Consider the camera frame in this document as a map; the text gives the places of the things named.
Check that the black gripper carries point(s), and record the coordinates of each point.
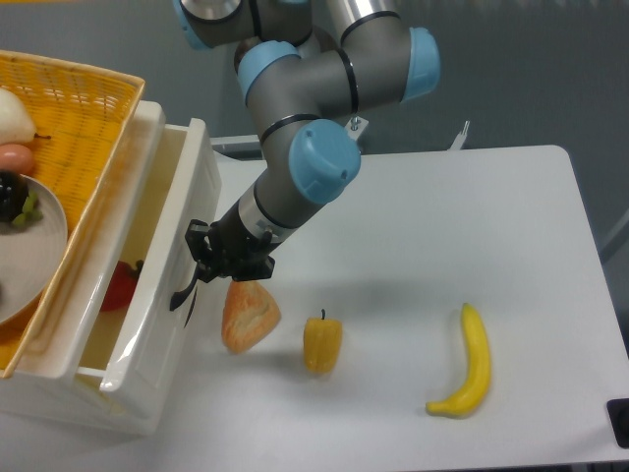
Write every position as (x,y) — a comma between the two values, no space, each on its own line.
(226,248)

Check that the white top drawer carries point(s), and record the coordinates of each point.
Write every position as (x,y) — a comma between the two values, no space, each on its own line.
(151,337)

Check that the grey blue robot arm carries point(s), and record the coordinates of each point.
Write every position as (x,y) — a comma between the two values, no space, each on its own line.
(296,91)

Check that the white drawer cabinet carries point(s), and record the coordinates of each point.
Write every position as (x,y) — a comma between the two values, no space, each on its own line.
(59,375)

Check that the toy bread pastry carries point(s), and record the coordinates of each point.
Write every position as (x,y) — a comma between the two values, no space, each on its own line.
(250,313)

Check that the red toy bell pepper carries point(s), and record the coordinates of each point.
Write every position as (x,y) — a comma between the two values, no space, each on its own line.
(122,286)

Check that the yellow toy bell pepper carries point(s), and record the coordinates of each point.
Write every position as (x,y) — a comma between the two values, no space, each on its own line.
(322,340)

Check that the grey round plate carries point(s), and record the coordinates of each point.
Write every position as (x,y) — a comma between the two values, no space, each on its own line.
(31,253)

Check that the yellow woven basket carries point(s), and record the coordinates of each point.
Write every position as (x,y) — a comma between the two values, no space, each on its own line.
(83,111)

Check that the dark toy grapes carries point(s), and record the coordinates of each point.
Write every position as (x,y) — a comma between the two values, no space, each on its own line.
(19,203)

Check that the pink toy sausage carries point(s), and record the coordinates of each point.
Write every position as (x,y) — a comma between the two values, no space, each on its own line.
(17,158)

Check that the white toy pear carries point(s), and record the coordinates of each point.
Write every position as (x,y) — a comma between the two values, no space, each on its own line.
(16,127)

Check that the yellow toy banana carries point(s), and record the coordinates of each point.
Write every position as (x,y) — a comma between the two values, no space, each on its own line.
(472,392)

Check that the black object at edge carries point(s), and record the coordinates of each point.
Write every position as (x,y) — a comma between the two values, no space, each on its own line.
(618,413)

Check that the black lower drawer handle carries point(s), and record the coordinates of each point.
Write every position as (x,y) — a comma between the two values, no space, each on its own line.
(191,308)

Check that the black drawer handle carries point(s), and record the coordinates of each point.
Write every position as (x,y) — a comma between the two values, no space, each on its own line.
(191,308)
(179,297)

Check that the black top drawer handle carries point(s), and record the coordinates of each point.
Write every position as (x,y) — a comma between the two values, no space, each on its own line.
(179,297)

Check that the white metal table bracket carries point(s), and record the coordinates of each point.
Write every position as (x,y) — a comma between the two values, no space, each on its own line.
(461,137)

